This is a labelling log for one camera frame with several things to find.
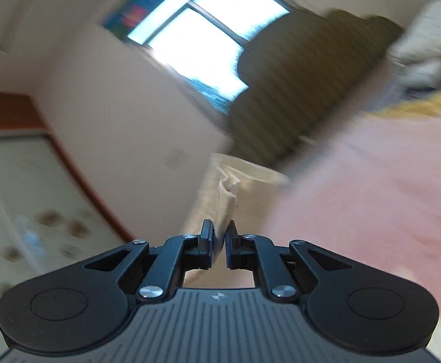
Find brown wooden wardrobe frame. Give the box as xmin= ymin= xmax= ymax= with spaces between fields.
xmin=0 ymin=90 xmax=135 ymax=243

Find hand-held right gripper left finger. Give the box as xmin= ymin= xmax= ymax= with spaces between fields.
xmin=84 ymin=219 xmax=216 ymax=302

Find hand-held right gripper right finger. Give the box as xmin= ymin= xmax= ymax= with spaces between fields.
xmin=225 ymin=220 xmax=354 ymax=302

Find green striped headboard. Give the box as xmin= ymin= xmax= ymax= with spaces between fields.
xmin=226 ymin=8 xmax=404 ymax=167

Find yellow cloth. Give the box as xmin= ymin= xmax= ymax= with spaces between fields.
xmin=375 ymin=82 xmax=441 ymax=120

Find window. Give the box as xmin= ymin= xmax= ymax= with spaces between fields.
xmin=127 ymin=0 xmax=300 ymax=116

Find cream pants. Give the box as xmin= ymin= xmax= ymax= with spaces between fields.
xmin=183 ymin=153 xmax=290 ymax=290

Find flower print wardrobe door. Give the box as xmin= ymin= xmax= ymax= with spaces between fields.
xmin=0 ymin=129 xmax=130 ymax=305

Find pale crumpled cloth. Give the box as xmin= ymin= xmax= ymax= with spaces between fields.
xmin=390 ymin=0 xmax=441 ymax=92

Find pink blanket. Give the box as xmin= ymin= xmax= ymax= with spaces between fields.
xmin=239 ymin=115 xmax=441 ymax=352

